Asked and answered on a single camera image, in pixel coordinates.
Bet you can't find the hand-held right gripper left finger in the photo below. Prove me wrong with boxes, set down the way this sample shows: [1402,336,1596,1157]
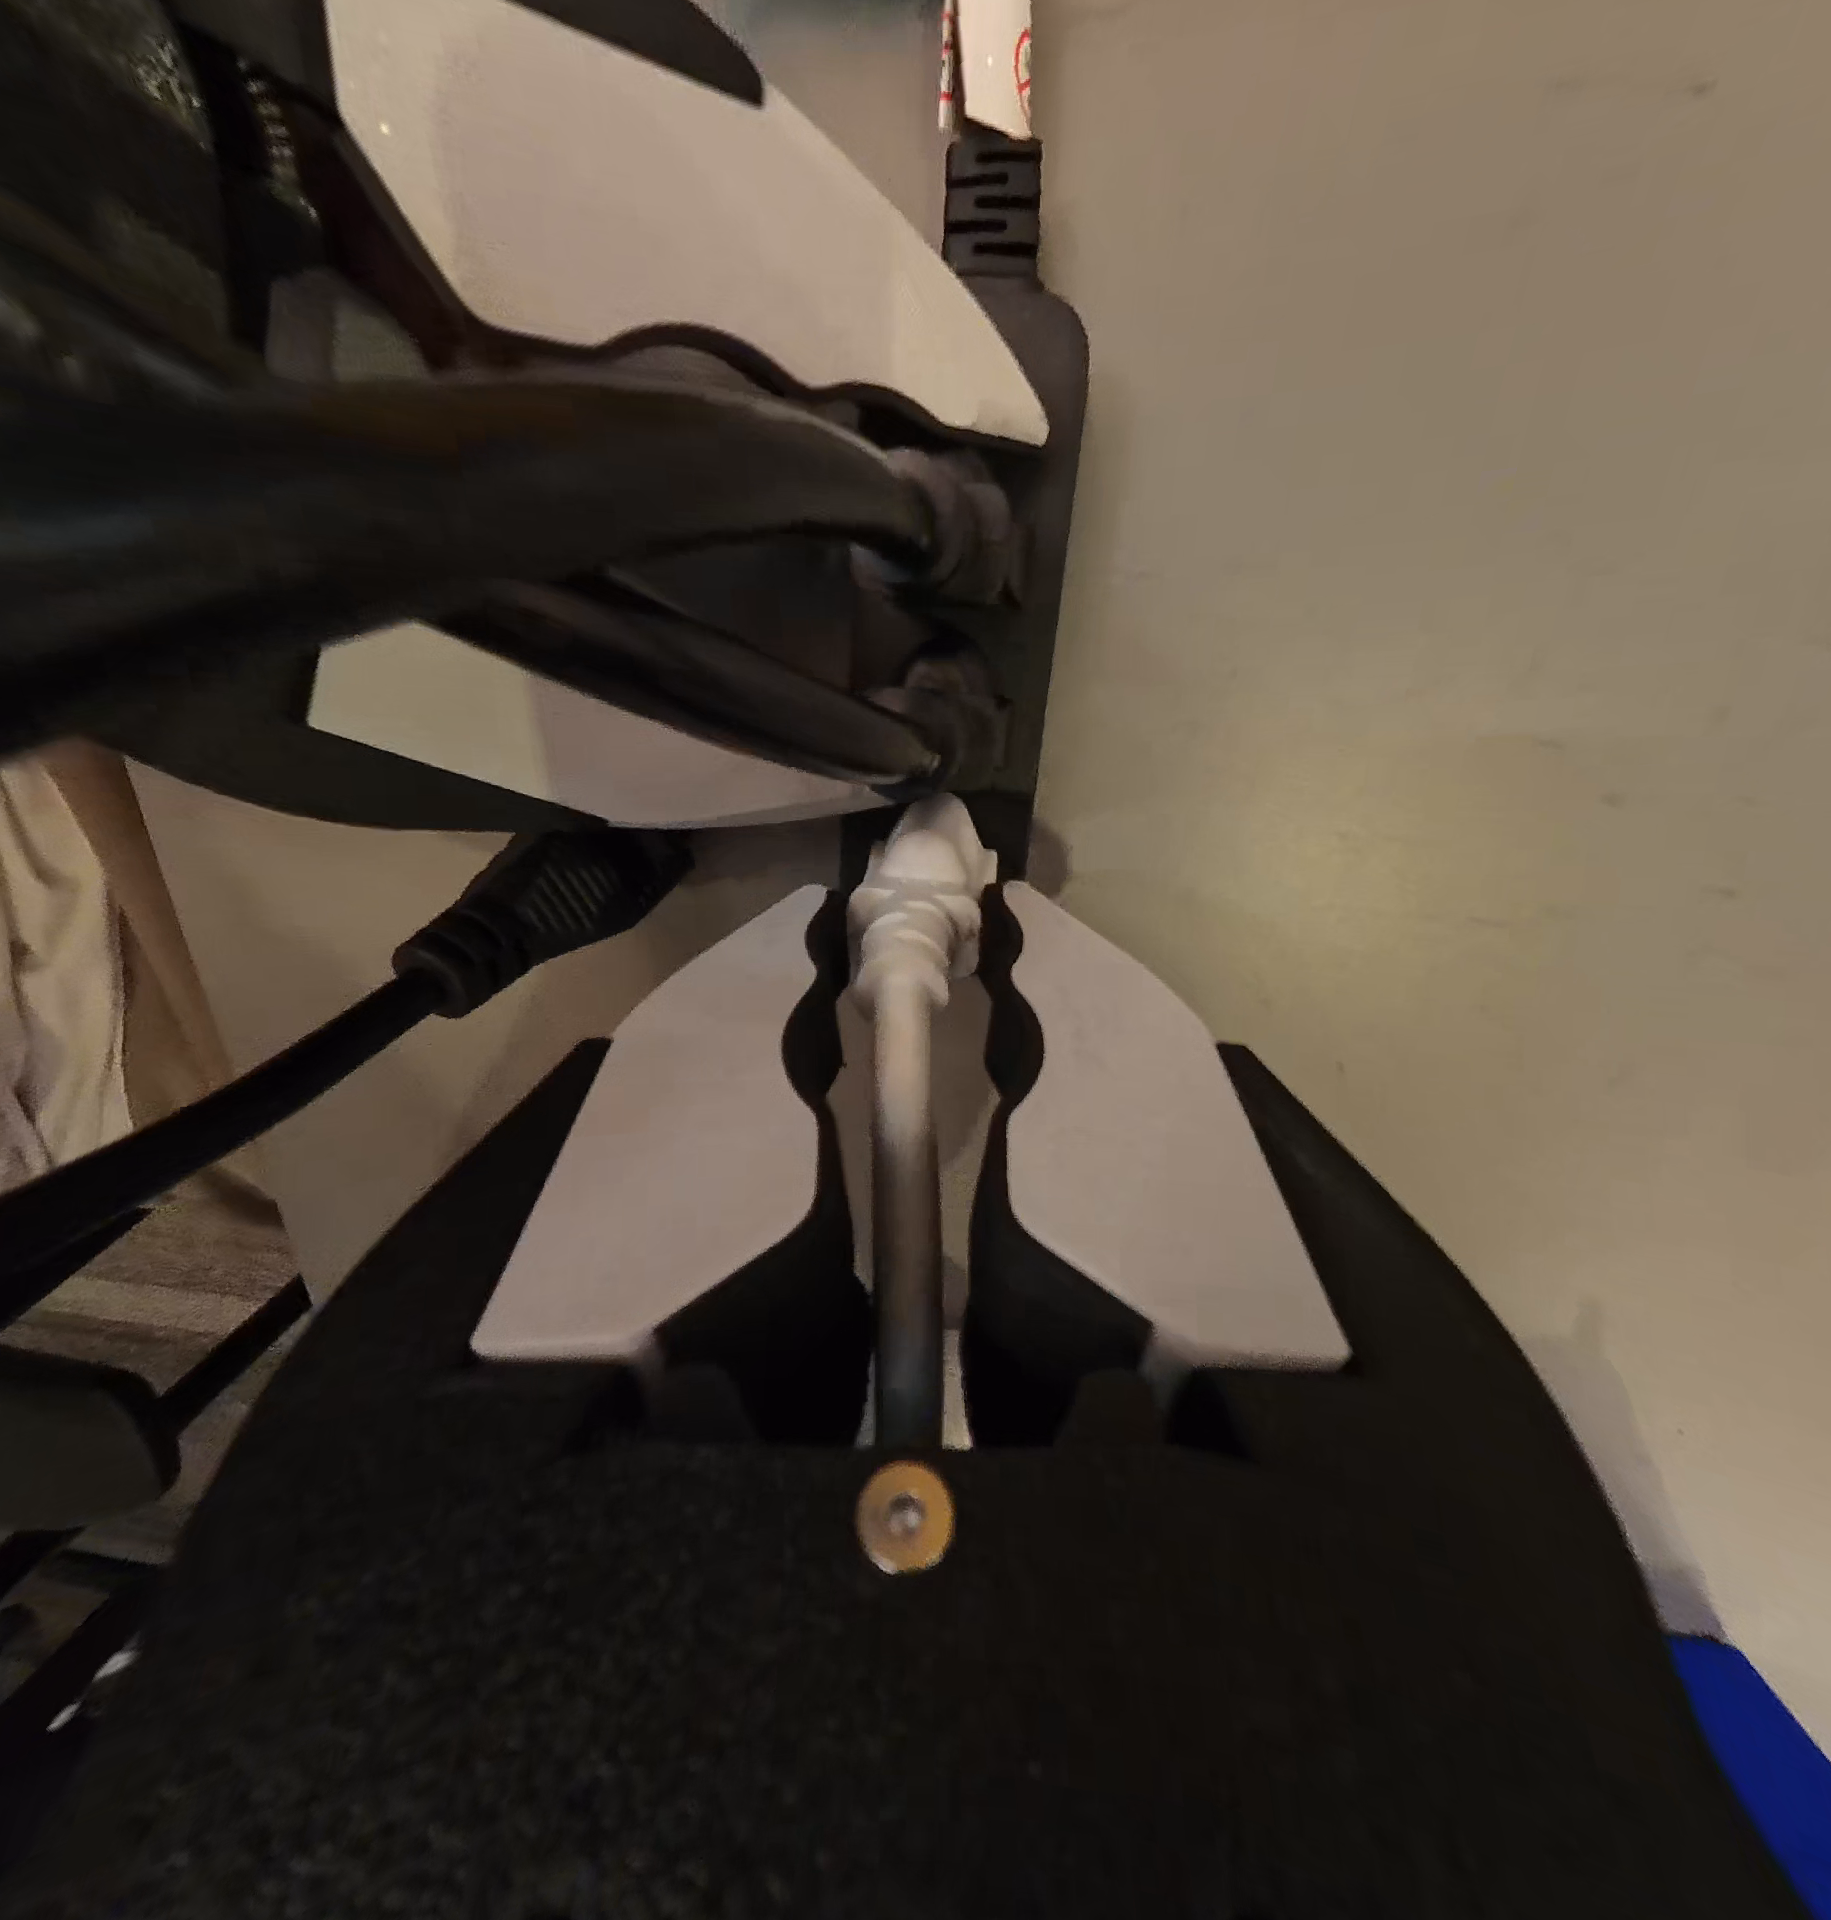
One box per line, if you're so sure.
[470,882,854,1368]

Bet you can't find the white cable with plug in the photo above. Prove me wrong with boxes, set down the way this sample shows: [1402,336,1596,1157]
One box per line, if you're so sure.
[846,793,997,1451]

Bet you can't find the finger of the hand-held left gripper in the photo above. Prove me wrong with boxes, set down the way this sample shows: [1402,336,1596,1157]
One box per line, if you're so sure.
[304,601,931,837]
[318,0,1057,446]

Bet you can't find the black chair base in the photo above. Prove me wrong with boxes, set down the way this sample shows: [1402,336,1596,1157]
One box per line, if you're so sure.
[0,1274,318,1802]

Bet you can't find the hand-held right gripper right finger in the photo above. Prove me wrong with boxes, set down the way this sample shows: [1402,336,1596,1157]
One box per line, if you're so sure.
[977,876,1353,1374]

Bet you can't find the grey desk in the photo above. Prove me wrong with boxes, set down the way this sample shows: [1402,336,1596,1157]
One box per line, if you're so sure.
[127,0,1831,1920]

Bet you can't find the person's beige pants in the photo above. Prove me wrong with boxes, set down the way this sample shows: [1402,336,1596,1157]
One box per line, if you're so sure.
[0,755,280,1217]

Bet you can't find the blue box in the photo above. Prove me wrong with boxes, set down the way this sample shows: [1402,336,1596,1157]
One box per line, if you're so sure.
[1667,1634,1831,1920]

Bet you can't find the black cable hub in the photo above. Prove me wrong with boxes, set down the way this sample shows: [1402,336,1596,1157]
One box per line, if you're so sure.
[841,0,1092,891]

